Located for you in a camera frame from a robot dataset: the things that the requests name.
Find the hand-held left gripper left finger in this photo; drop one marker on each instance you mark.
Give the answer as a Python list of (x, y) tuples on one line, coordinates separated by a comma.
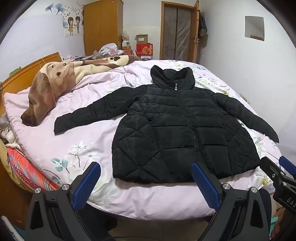
[(86, 185)]

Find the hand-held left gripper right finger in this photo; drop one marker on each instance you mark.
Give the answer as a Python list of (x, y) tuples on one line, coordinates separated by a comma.
[(204, 185)]

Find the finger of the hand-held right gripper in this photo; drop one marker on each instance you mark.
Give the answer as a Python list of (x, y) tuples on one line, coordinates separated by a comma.
[(288, 165), (271, 169)]

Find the black puffer jacket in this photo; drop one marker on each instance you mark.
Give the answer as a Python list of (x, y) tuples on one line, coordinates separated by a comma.
[(175, 129)]

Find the grey crumpled clothes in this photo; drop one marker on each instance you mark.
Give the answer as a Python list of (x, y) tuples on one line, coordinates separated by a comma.
[(5, 127)]

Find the person's right hand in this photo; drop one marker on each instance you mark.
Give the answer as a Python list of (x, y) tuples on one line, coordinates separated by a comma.
[(281, 224)]

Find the red plaid cloth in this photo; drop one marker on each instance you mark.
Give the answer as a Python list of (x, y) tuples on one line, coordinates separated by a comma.
[(27, 169)]

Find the bed with pink floral sheet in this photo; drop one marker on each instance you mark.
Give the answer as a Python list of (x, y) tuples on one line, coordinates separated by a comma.
[(97, 97)]

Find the brown dog print blanket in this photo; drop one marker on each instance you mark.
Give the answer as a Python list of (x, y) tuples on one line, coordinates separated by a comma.
[(50, 85)]

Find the wooden headboard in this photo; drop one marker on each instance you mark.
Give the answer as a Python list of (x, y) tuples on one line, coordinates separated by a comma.
[(20, 76)]

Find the white plastic bag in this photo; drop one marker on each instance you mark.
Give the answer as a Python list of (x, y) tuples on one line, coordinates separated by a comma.
[(108, 48)]

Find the red gift box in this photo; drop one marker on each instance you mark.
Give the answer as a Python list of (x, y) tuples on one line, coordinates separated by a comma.
[(144, 49)]

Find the snack bag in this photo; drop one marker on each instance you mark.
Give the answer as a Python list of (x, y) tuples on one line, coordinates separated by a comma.
[(126, 39)]

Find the wooden door with curtain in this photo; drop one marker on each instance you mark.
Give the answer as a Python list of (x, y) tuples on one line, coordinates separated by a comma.
[(182, 34)]

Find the cardboard box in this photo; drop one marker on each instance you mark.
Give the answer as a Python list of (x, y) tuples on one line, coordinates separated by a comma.
[(141, 39)]

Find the wooden wardrobe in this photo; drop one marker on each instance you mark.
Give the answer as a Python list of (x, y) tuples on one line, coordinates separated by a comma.
[(101, 27)]

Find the hanging bags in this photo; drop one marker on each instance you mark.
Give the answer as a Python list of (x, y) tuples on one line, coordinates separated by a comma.
[(203, 24)]

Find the grey wall panel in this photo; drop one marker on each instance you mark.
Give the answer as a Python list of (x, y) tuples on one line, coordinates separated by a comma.
[(254, 27)]

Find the cartoon couple wall sticker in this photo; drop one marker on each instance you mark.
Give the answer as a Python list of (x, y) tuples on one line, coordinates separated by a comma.
[(73, 25)]

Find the blue flower wall sticker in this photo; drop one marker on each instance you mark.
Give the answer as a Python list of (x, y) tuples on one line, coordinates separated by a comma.
[(52, 8)]

